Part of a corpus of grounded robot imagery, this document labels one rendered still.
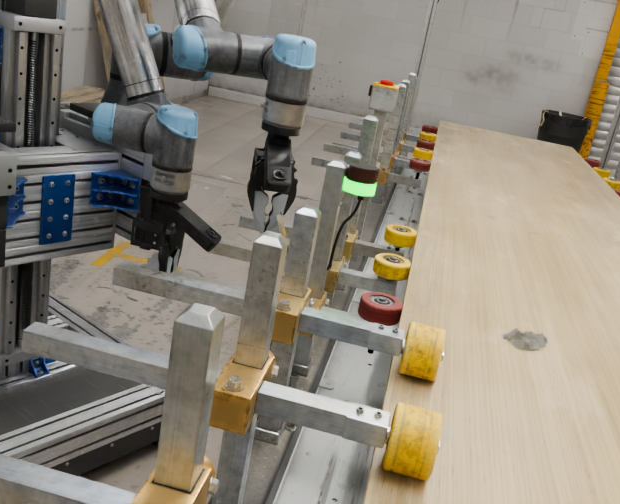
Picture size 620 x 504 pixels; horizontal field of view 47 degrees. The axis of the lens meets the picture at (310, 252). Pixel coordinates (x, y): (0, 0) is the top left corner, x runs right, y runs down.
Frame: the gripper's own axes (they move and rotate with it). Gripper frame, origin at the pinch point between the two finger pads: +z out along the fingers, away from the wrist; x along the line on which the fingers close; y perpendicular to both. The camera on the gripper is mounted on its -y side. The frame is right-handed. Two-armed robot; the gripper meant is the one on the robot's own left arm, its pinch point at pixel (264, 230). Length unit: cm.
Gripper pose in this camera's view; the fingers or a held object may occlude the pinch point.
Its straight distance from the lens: 134.9
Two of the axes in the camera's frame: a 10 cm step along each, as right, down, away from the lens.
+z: -1.9, 9.1, 3.6
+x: -9.7, -1.2, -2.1
